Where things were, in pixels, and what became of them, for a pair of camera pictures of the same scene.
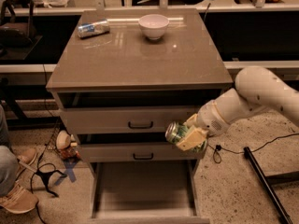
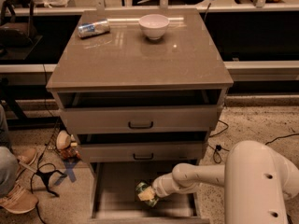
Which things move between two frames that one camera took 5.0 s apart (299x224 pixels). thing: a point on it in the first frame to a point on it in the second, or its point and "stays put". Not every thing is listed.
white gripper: x=209 y=118 to x=161 y=186
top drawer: x=129 y=112 stays put
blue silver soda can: x=92 y=29 stays put
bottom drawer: x=149 y=191 stays put
